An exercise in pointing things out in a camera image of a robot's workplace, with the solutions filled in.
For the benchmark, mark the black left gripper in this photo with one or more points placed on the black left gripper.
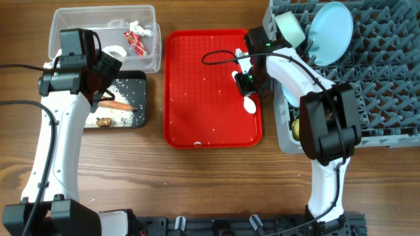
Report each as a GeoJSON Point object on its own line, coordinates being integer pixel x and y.
{"type": "Point", "coordinates": [109, 65]}

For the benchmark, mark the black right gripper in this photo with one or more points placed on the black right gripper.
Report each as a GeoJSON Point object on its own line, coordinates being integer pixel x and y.
{"type": "Point", "coordinates": [245, 88]}

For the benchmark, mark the white plastic spoon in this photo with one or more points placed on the white plastic spoon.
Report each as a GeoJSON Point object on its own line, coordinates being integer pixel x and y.
{"type": "Point", "coordinates": [249, 105]}

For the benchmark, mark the orange carrot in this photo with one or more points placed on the orange carrot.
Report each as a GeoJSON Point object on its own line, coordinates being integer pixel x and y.
{"type": "Point", "coordinates": [112, 104]}

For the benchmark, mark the brown food scrap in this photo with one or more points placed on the brown food scrap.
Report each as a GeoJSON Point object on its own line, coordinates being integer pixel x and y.
{"type": "Point", "coordinates": [104, 122]}

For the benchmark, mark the white rice pile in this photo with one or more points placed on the white rice pile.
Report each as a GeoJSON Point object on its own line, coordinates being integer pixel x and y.
{"type": "Point", "coordinates": [124, 111]}

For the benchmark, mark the light blue bowl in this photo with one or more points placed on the light blue bowl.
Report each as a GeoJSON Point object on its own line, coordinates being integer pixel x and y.
{"type": "Point", "coordinates": [290, 95]}

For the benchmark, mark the red snack wrapper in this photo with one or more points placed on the red snack wrapper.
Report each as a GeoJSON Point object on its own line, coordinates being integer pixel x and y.
{"type": "Point", "coordinates": [135, 43]}

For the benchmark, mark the yellow cup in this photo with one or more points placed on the yellow cup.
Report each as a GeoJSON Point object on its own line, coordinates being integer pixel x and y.
{"type": "Point", "coordinates": [295, 129]}

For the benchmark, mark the white tissue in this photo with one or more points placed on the white tissue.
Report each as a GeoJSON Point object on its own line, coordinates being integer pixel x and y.
{"type": "Point", "coordinates": [139, 30]}

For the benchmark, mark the pale green bowl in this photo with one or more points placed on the pale green bowl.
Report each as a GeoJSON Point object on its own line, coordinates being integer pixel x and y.
{"type": "Point", "coordinates": [290, 29]}

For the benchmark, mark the light blue plate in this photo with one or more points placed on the light blue plate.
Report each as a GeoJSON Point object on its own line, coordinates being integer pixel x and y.
{"type": "Point", "coordinates": [330, 33]}

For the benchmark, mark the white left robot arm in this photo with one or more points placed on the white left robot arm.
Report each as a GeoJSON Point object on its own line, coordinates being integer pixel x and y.
{"type": "Point", "coordinates": [72, 89]}

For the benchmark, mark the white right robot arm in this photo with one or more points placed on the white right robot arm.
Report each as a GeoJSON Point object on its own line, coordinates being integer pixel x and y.
{"type": "Point", "coordinates": [330, 128]}

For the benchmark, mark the grey-blue dishwasher rack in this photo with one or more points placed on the grey-blue dishwasher rack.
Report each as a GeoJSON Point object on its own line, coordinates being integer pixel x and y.
{"type": "Point", "coordinates": [381, 64]}

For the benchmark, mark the black tray bin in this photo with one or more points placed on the black tray bin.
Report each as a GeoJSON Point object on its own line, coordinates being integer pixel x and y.
{"type": "Point", "coordinates": [138, 95]}

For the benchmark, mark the red plastic tray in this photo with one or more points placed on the red plastic tray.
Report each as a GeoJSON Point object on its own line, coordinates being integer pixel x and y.
{"type": "Point", "coordinates": [203, 107]}

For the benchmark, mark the clear plastic bin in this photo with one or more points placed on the clear plastic bin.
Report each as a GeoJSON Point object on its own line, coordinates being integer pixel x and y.
{"type": "Point", "coordinates": [110, 23]}

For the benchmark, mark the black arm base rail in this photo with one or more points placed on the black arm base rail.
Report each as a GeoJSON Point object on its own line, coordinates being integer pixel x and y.
{"type": "Point", "coordinates": [348, 224]}

